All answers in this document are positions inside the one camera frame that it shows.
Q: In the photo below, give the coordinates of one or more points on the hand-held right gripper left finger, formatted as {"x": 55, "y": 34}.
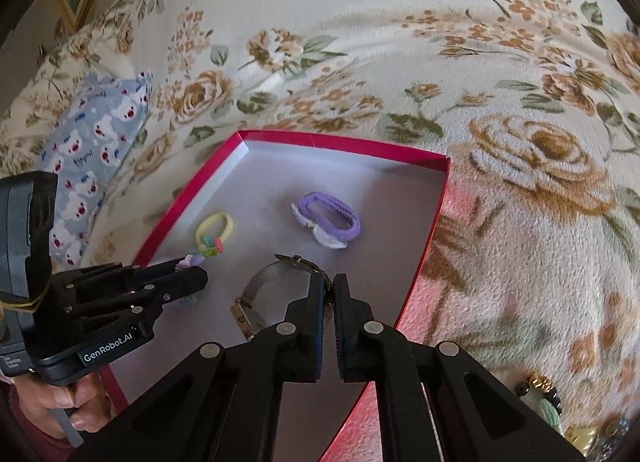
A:
{"x": 315, "y": 337}

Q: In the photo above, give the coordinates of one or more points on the purple bow hair clip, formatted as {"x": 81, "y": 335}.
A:
{"x": 332, "y": 222}

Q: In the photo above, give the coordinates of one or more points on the blue bear print pillow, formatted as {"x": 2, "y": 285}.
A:
{"x": 95, "y": 142}

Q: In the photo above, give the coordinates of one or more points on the floral blanket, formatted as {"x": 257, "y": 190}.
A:
{"x": 400, "y": 67}

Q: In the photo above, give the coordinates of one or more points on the person's left hand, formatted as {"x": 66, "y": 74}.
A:
{"x": 50, "y": 404}

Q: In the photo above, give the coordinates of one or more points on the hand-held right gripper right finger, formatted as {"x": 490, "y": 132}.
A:
{"x": 346, "y": 342}

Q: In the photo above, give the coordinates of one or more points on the person's left forearm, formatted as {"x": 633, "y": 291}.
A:
{"x": 35, "y": 449}

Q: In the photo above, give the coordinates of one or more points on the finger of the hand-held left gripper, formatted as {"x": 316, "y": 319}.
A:
{"x": 115, "y": 276}
{"x": 185, "y": 284}

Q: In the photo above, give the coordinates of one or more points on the red cardboard box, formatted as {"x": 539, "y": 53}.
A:
{"x": 375, "y": 202}

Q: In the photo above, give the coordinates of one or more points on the yellow flower claw clip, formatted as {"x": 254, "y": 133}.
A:
{"x": 582, "y": 437}

